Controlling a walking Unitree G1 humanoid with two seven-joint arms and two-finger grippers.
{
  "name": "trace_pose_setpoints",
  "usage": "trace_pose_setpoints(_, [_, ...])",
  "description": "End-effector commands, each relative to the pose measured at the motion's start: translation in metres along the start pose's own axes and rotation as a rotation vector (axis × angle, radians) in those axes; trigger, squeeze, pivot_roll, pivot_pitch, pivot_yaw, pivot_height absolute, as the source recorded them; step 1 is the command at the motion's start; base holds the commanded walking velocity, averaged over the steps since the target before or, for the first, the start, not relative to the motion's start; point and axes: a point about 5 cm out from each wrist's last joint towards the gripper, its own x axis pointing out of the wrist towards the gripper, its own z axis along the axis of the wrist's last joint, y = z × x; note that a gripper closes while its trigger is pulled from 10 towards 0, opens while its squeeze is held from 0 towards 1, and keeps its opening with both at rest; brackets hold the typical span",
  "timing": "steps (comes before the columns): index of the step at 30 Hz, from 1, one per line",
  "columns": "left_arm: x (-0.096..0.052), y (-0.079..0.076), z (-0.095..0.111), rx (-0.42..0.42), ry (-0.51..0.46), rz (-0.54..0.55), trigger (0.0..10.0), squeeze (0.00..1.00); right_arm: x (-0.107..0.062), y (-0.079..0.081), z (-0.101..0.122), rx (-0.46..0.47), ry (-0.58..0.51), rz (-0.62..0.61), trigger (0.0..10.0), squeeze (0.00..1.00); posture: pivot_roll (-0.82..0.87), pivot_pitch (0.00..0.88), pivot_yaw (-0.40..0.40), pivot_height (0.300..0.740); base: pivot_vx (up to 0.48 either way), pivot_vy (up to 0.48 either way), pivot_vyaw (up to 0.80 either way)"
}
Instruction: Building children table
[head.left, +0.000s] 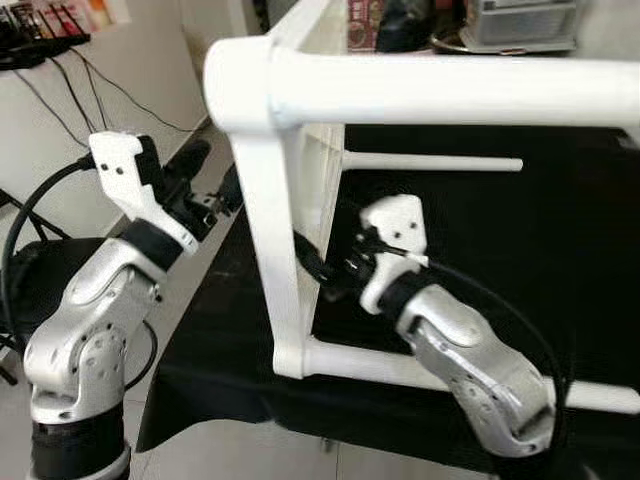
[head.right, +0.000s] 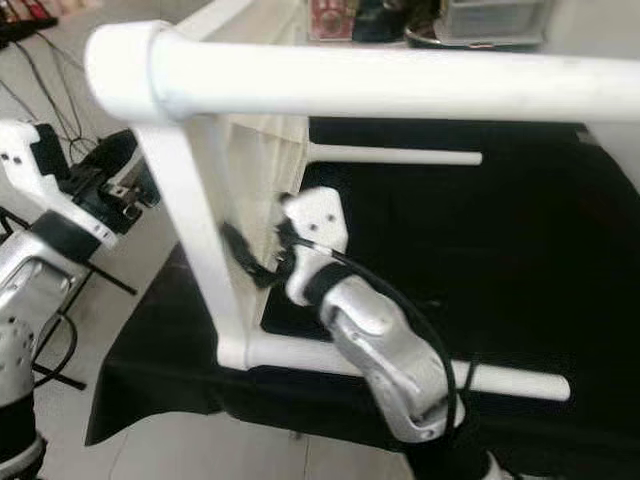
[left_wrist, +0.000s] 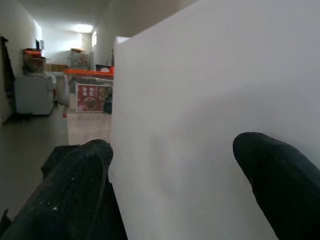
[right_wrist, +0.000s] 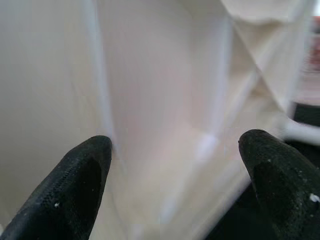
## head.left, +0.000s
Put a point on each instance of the red printed box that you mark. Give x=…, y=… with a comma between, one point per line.
x=362, y=25

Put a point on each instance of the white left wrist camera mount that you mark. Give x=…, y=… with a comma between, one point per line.
x=130, y=175

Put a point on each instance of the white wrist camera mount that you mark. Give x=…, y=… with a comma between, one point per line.
x=395, y=225
x=130, y=175

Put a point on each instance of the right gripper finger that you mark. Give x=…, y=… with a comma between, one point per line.
x=312, y=260

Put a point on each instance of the black seat on metal frame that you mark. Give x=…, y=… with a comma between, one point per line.
x=40, y=280

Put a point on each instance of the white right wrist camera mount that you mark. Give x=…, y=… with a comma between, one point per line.
x=395, y=225

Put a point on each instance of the black shelf with books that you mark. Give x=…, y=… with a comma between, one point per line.
x=40, y=35

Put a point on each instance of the black tablecloth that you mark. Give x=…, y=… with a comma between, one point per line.
x=550, y=250

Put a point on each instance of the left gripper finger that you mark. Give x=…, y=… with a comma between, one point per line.
x=190, y=160
x=232, y=187

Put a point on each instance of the black bag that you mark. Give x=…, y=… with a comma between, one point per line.
x=405, y=25

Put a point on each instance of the clear plastic storage box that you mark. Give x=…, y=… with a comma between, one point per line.
x=525, y=20

